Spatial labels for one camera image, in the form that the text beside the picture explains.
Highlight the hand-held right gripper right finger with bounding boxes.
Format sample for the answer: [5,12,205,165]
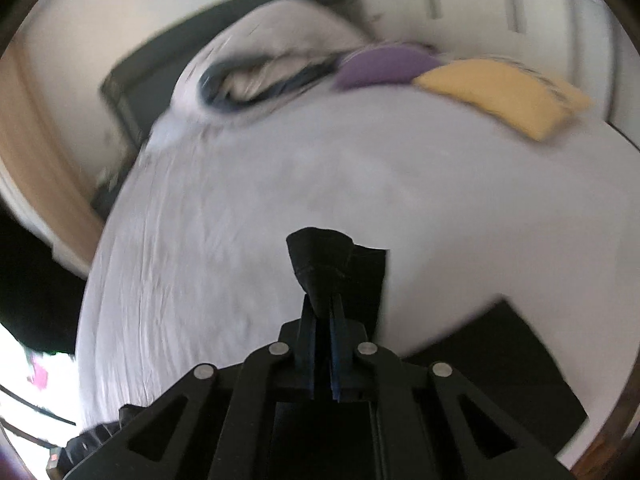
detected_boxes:
[327,294,577,480]

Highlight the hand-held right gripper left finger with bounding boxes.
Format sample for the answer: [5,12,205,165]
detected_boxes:
[64,294,322,480]

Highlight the black pants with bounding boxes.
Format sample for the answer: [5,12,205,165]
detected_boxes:
[286,227,589,467]

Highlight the white bed sheet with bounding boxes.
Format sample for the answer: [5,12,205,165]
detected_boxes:
[75,91,640,467]

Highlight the purple pillow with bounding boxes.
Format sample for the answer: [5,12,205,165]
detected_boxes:
[332,42,444,92]

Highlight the yellow pillow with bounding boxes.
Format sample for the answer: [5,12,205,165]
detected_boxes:
[412,57,594,142]

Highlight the black headboard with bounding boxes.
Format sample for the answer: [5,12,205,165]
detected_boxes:
[99,0,377,153]

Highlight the white crumpled duvet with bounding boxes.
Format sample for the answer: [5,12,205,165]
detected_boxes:
[169,0,382,122]

